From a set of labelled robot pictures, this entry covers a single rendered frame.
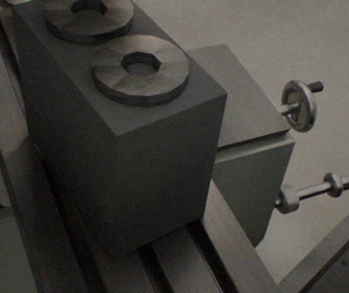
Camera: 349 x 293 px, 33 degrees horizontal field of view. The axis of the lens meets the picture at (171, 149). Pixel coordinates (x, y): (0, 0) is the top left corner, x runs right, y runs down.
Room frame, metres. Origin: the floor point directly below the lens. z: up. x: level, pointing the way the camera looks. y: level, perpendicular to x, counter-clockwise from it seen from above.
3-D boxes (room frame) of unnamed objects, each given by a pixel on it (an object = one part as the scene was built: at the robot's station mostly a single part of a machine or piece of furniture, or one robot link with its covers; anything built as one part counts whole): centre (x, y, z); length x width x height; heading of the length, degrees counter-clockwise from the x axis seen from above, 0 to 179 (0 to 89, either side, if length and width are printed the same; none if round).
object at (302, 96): (0.97, -0.23, 0.65); 0.16 x 0.12 x 0.12; 118
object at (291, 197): (0.86, -0.32, 0.53); 0.22 x 0.06 x 0.06; 118
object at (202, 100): (0.47, 0.07, 1.05); 0.22 x 0.12 x 0.20; 38
